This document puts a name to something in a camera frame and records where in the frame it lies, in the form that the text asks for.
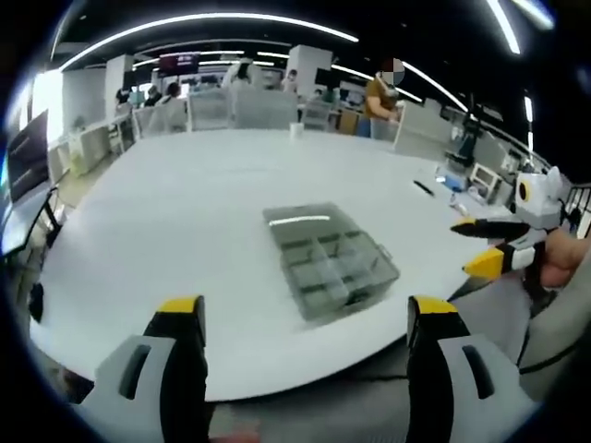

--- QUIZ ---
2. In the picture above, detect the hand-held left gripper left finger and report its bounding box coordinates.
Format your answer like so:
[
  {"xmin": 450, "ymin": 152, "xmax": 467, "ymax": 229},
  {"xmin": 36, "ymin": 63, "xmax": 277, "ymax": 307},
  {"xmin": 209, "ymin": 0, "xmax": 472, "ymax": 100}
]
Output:
[{"xmin": 76, "ymin": 294, "xmax": 208, "ymax": 443}]

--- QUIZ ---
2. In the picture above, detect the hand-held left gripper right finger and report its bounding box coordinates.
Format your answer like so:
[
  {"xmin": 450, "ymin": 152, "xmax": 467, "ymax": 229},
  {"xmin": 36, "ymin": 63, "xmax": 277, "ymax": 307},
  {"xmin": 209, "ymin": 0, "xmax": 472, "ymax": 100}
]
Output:
[{"xmin": 405, "ymin": 294, "xmax": 544, "ymax": 443}]

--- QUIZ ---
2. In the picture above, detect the grey transparent guide fixture box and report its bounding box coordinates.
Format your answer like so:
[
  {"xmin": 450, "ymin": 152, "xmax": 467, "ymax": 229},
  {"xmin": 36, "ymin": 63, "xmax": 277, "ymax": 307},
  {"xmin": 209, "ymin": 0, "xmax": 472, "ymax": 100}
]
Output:
[{"xmin": 261, "ymin": 201, "xmax": 401, "ymax": 323}]

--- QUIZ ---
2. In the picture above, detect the person's right hand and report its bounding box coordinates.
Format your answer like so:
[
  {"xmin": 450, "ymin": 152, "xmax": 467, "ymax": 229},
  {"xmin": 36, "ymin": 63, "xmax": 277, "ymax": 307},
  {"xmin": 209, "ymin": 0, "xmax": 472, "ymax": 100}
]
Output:
[{"xmin": 537, "ymin": 228, "xmax": 591, "ymax": 292}]

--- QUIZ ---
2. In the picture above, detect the clear plastic packet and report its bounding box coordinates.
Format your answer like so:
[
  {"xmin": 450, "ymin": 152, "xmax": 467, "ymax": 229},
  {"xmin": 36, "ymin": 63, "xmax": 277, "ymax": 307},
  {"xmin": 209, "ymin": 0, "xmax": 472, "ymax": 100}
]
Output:
[{"xmin": 450, "ymin": 196, "xmax": 476, "ymax": 217}]

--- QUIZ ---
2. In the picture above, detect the white box-shaped device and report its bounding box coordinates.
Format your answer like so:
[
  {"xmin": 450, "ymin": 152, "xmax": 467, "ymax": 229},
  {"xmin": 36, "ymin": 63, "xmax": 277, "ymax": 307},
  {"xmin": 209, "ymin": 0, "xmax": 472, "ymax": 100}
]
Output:
[{"xmin": 469, "ymin": 163, "xmax": 502, "ymax": 204}]

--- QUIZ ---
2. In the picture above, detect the dark cloth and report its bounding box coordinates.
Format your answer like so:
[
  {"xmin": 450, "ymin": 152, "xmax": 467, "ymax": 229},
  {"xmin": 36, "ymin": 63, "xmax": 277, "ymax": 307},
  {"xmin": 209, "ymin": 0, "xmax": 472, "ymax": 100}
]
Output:
[{"xmin": 45, "ymin": 364, "xmax": 96, "ymax": 407}]

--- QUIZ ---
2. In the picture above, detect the person's grey shirt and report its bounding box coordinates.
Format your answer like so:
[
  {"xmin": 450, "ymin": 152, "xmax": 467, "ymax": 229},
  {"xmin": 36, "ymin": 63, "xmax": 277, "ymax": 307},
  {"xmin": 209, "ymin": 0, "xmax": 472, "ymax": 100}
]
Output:
[{"xmin": 516, "ymin": 248, "xmax": 591, "ymax": 407}]

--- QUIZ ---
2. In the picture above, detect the white standing desk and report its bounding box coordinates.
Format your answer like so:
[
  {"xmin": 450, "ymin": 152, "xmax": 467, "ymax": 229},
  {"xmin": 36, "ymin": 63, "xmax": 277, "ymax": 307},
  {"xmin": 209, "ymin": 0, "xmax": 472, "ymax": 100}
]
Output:
[{"xmin": 0, "ymin": 184, "xmax": 64, "ymax": 259}]

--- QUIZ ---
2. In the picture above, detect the grey partition panel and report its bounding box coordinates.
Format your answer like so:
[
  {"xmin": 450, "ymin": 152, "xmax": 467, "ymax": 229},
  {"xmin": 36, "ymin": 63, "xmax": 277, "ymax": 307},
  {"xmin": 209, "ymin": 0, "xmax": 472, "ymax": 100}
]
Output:
[{"xmin": 229, "ymin": 86, "xmax": 299, "ymax": 131}]

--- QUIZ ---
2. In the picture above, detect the dark computer monitor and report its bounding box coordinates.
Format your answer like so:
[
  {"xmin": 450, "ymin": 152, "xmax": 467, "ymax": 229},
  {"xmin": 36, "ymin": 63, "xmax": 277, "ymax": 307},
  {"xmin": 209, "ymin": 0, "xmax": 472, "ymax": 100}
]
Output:
[{"xmin": 6, "ymin": 109, "xmax": 51, "ymax": 204}]

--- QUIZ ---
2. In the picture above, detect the black chest cable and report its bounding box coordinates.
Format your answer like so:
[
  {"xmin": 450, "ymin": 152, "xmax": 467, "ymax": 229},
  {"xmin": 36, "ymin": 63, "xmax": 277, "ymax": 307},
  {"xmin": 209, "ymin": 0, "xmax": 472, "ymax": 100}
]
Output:
[{"xmin": 516, "ymin": 317, "xmax": 578, "ymax": 376}]

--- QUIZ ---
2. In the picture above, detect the wall display screen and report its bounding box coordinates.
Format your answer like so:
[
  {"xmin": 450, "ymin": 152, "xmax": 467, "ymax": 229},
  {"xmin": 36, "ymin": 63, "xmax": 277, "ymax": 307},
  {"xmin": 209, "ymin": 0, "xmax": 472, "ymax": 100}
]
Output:
[{"xmin": 159, "ymin": 53, "xmax": 200, "ymax": 74}]

